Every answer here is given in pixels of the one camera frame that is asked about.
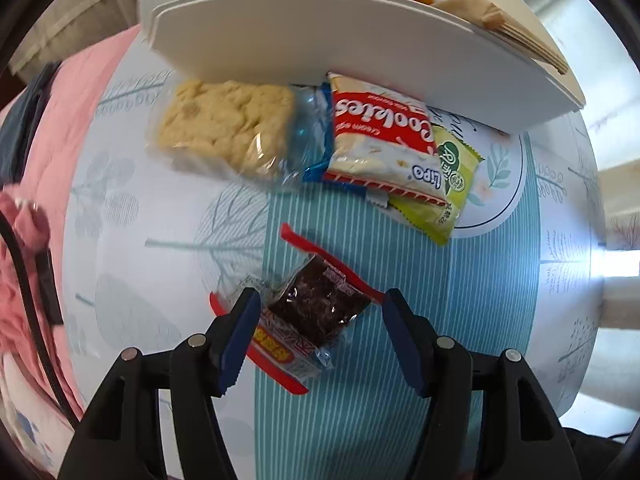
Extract green snack packet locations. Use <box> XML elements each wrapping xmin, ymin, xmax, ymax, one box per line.
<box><xmin>387</xmin><ymin>125</ymin><xmax>486</xmax><ymax>247</ymax></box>

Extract white tray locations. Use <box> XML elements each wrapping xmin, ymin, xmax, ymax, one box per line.
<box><xmin>137</xmin><ymin>0</ymin><xmax>586</xmax><ymax>133</ymax></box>

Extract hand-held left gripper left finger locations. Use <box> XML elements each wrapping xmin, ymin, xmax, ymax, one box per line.
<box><xmin>57</xmin><ymin>287</ymin><xmax>262</xmax><ymax>480</ymax></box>

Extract dark blue cloth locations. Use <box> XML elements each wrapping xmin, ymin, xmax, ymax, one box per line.
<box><xmin>0</xmin><ymin>62</ymin><xmax>61</xmax><ymax>186</ymax></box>

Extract pale blue snack packet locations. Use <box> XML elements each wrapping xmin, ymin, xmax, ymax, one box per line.
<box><xmin>290</xmin><ymin>85</ymin><xmax>391</xmax><ymax>208</ymax></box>

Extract beige curtain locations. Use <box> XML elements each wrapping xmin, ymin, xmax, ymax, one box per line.
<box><xmin>10</xmin><ymin>0</ymin><xmax>151</xmax><ymax>76</ymax></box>

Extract tree print tablecloth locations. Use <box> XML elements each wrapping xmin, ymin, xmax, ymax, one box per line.
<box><xmin>62</xmin><ymin>25</ymin><xmax>608</xmax><ymax>480</ymax></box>

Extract brown paper napkins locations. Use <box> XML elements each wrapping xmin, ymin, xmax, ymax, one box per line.
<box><xmin>435</xmin><ymin>0</ymin><xmax>571</xmax><ymax>76</ymax></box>

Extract black strap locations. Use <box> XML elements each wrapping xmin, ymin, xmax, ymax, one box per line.
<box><xmin>0</xmin><ymin>210</ymin><xmax>83</xmax><ymax>416</ymax></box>

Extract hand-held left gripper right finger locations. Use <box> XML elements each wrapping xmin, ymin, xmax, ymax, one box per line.
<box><xmin>382</xmin><ymin>287</ymin><xmax>581</xmax><ymax>480</ymax></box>

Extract pink quilt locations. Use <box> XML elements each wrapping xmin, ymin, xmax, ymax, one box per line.
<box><xmin>0</xmin><ymin>25</ymin><xmax>146</xmax><ymax>411</ymax></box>

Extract yellow rice crisp packet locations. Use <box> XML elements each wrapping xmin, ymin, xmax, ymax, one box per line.
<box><xmin>145</xmin><ymin>79</ymin><xmax>301</xmax><ymax>193</ymax></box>

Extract dark brown red-edged snack packet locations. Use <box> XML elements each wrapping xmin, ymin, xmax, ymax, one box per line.
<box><xmin>209</xmin><ymin>222</ymin><xmax>386</xmax><ymax>396</ymax></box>

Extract red and white cookie packet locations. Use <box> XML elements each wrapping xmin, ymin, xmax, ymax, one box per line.
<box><xmin>320</xmin><ymin>72</ymin><xmax>448</xmax><ymax>208</ymax></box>

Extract pink fluffy cloth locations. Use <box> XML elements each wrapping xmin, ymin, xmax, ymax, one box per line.
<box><xmin>0</xmin><ymin>185</ymin><xmax>51</xmax><ymax>351</ymax></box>

